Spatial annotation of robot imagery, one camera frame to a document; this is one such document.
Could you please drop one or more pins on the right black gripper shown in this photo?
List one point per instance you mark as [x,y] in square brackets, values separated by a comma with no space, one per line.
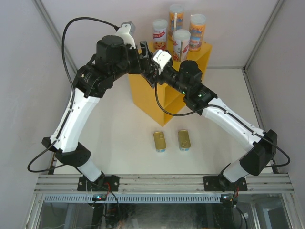
[160,78]

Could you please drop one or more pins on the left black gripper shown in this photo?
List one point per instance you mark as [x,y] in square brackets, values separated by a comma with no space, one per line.
[146,65]

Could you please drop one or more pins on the small red-white can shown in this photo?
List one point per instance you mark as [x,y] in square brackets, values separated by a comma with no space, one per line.
[159,34]
[181,39]

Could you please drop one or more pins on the tall can with white spoon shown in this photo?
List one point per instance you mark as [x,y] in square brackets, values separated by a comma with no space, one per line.
[176,15]

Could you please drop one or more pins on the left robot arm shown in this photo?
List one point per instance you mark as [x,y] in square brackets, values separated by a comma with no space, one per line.
[114,58]

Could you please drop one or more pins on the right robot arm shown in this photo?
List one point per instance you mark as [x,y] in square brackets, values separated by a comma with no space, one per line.
[260,145]

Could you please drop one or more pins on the yellow two-shelf cabinet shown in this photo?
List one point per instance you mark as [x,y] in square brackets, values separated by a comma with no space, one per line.
[171,100]

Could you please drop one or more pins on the flat gold tin left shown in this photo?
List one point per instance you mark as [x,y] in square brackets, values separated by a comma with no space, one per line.
[159,139]

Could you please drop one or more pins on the flat gold tin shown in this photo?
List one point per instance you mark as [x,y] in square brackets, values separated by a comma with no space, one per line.
[159,139]
[184,140]

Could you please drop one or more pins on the flat gold tin right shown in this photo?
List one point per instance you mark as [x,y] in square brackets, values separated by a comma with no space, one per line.
[184,140]

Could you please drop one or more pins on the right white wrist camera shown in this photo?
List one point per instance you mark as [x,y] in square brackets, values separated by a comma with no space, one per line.
[160,58]

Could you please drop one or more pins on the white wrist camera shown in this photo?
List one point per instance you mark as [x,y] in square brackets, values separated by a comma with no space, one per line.
[126,32]
[160,58]

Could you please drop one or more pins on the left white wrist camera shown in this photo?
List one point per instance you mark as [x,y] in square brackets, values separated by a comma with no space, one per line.
[126,32]

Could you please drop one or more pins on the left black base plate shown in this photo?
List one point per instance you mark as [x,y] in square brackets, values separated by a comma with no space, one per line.
[107,183]

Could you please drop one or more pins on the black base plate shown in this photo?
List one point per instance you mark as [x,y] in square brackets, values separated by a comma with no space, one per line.
[214,183]
[107,183]

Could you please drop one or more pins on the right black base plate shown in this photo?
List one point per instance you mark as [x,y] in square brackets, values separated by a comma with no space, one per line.
[214,183]

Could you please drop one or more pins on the grey slotted cable duct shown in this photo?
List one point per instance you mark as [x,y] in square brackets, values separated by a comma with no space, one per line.
[133,198]

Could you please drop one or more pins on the aluminium front rail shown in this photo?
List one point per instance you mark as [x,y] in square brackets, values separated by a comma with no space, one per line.
[127,184]

